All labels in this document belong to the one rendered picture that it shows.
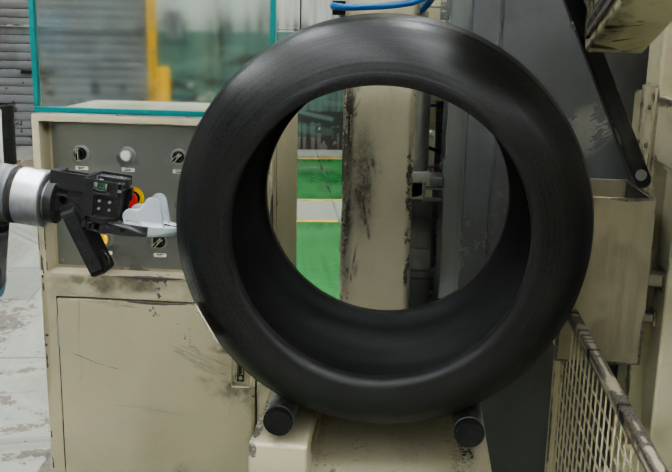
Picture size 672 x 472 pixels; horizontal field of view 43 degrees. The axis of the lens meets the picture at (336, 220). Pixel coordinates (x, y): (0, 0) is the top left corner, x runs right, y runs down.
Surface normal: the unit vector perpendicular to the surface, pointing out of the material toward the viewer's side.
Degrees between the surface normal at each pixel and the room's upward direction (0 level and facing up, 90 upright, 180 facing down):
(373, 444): 0
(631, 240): 90
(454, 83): 80
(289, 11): 90
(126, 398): 90
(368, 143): 90
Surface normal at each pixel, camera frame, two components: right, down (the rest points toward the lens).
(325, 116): 0.07, 0.22
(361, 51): -0.11, 0.04
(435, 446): 0.02, -0.97
